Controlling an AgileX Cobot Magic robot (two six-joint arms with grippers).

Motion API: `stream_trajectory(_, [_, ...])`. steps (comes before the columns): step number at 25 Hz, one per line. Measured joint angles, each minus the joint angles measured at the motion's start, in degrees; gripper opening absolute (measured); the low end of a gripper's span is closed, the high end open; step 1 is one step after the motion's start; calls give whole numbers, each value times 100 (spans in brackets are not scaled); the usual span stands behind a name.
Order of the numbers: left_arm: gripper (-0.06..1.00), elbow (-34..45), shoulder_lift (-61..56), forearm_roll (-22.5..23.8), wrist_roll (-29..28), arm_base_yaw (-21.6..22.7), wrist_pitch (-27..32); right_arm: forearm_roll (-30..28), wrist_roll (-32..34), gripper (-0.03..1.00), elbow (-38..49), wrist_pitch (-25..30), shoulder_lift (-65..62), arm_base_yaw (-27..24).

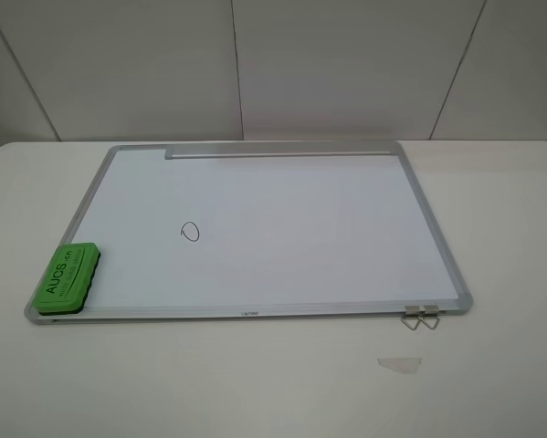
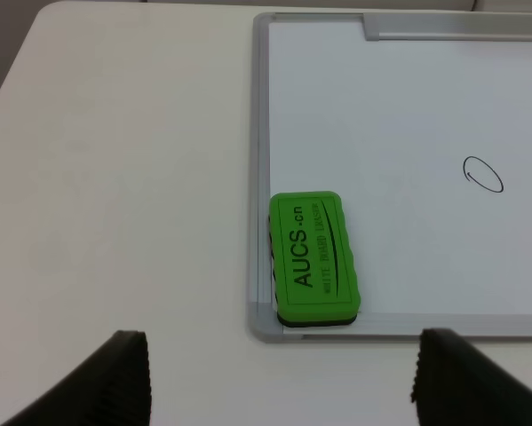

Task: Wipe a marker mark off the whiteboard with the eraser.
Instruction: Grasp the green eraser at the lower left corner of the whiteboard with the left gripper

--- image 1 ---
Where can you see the green foam whiteboard eraser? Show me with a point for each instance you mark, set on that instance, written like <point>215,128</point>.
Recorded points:
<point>68,278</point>

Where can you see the clear tape piece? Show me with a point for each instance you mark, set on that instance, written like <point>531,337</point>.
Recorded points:
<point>405,366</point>

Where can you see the right silver hanging clip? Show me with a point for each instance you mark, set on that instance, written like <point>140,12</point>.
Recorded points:
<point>430,316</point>

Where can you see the left silver hanging clip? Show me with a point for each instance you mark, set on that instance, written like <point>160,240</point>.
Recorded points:
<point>413,317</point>

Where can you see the white aluminium-framed whiteboard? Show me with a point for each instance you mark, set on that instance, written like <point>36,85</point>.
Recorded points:
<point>260,229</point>

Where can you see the silver hanging clip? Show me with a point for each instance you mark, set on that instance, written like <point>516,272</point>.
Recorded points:
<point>430,316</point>
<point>413,317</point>

